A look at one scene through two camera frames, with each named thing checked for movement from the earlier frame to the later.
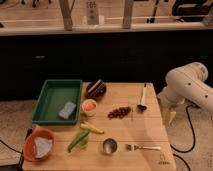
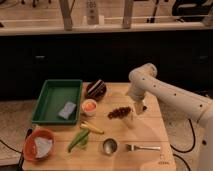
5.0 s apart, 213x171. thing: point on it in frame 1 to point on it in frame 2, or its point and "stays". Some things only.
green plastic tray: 54,94 stays
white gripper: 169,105 to 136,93
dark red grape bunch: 119,113 stays
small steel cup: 109,146 stays
